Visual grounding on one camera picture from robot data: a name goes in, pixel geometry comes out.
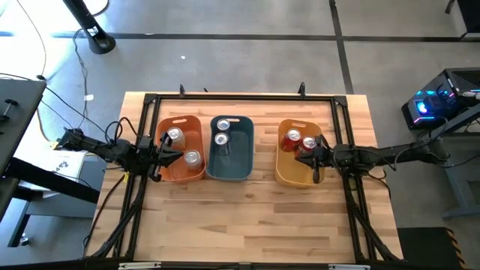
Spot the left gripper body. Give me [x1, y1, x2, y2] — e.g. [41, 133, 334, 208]
[138, 133, 173, 183]

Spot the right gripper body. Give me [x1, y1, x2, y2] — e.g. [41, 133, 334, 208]
[313, 134, 338, 184]

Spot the red soda can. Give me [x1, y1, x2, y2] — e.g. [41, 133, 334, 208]
[280, 127, 303, 153]
[295, 135, 318, 158]

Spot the orange plastic bin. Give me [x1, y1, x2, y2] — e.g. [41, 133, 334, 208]
[154, 115, 207, 184]

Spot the dark blue-grey plastic bin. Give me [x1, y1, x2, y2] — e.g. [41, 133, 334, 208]
[205, 115, 256, 182]

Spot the yellow plastic bin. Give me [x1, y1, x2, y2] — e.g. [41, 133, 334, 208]
[274, 118, 326, 188]

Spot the white printed box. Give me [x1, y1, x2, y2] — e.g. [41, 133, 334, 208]
[18, 148, 88, 193]

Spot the computer with coloured lights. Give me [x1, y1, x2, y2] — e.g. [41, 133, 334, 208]
[400, 67, 480, 131]

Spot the black stand base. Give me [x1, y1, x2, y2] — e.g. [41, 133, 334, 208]
[62, 0, 116, 55]

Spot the black box with hazard stripes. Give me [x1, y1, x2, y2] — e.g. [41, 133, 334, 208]
[396, 226, 468, 270]

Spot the black side desk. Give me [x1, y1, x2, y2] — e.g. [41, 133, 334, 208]
[0, 78, 101, 248]

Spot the black furniture corner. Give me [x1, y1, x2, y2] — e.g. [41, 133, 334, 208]
[445, 0, 480, 39]

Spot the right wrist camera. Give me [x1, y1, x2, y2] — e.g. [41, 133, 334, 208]
[332, 144, 354, 161]

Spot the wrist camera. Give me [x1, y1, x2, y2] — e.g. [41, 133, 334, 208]
[137, 135, 155, 151]
[332, 144, 354, 161]

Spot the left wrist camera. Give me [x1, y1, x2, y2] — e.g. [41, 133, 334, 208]
[137, 135, 155, 151]

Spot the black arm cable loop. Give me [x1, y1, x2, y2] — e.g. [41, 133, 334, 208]
[103, 116, 140, 146]

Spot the black aluminium table frame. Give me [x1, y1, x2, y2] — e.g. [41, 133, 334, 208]
[82, 82, 404, 264]

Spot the silver table bracket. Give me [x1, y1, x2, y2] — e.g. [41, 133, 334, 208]
[118, 262, 162, 270]
[328, 263, 371, 270]

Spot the black floor cable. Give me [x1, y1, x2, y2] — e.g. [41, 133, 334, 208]
[72, 28, 92, 131]

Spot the grey desk frame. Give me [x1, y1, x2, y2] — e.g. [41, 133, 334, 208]
[430, 103, 480, 219]

